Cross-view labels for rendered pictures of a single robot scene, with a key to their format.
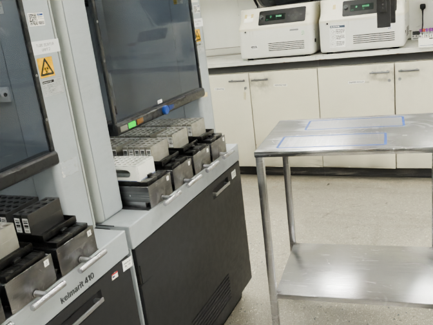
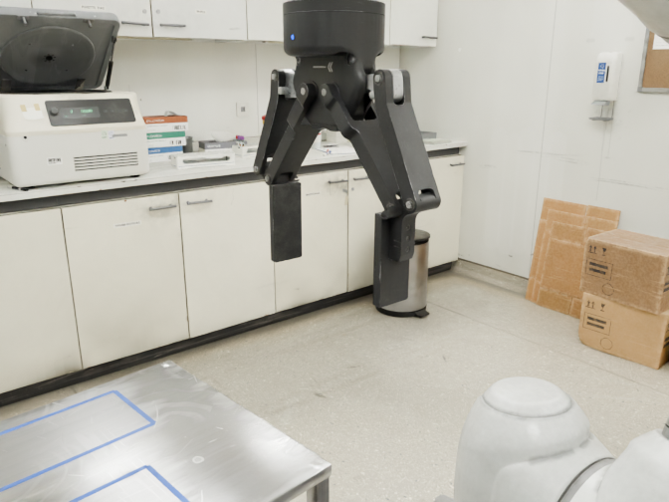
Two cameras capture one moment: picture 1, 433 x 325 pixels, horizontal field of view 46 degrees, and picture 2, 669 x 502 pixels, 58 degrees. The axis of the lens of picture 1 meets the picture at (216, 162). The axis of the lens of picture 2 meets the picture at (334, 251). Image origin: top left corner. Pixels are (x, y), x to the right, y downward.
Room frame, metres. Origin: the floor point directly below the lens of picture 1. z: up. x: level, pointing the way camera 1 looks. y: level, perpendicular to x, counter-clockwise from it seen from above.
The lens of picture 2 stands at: (1.07, -0.04, 1.36)
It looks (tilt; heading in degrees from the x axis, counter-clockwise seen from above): 17 degrees down; 296
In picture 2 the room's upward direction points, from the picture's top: straight up
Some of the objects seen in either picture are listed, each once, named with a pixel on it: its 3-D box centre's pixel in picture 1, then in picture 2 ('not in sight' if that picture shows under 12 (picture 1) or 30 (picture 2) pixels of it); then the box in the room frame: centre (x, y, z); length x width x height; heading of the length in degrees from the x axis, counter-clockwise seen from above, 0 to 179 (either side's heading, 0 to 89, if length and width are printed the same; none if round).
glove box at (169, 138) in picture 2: not in sight; (159, 138); (3.25, -2.48, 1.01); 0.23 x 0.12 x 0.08; 64
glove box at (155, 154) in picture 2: not in sight; (156, 152); (3.26, -2.47, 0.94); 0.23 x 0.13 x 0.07; 69
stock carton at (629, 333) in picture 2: not in sight; (631, 321); (0.92, -3.19, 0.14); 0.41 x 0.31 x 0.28; 159
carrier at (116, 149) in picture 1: (124, 151); not in sight; (1.70, 0.31, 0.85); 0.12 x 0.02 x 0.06; 155
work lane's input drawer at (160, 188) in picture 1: (77, 184); not in sight; (1.60, 0.47, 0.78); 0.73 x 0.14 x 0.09; 65
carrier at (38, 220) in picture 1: (43, 217); not in sight; (1.14, 0.43, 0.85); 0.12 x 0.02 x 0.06; 155
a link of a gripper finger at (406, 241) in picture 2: (382, 0); (411, 227); (1.19, -0.42, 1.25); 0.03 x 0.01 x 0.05; 155
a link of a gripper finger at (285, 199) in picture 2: (389, 9); (286, 221); (1.33, -0.49, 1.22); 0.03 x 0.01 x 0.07; 65
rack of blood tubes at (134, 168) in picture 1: (107, 169); not in sight; (1.54, 0.35, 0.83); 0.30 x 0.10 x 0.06; 64
